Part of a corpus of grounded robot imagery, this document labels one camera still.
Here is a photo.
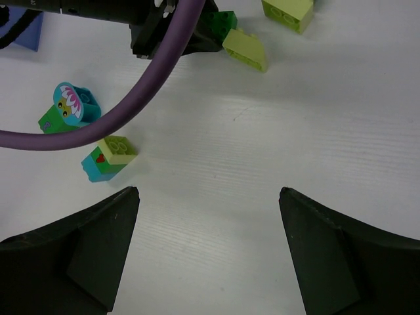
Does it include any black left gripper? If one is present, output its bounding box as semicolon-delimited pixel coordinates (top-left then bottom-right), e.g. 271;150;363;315
0;0;184;60

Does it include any cyan lego brick of trio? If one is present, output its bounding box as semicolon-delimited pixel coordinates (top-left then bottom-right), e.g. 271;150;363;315
81;156;116;182

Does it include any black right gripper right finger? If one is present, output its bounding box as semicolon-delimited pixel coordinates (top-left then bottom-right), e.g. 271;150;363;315
279;187;419;314

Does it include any green four-stud lego brick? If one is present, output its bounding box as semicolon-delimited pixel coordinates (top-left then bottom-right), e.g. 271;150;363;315
201;11;238;42

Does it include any cyan flower-face lego piece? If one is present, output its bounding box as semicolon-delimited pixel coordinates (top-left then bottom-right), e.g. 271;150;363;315
53;82;102;127

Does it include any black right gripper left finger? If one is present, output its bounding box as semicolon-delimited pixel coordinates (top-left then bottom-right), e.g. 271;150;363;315
1;186;140;314

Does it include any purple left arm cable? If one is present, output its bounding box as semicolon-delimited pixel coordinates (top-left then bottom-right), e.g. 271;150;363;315
0;0;207;152

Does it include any green heart lego brick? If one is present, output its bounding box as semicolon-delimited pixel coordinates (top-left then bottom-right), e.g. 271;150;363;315
90;146;126;174

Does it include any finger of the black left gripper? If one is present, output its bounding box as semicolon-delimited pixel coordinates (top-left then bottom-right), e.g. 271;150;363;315
183;1;222;55

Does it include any purple-blue plastic tray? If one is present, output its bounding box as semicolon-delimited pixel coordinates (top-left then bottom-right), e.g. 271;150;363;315
9;8;43;52

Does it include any lime sloped lego brick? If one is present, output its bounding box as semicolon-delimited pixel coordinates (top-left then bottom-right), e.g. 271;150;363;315
261;0;314;35
222;28;268;73

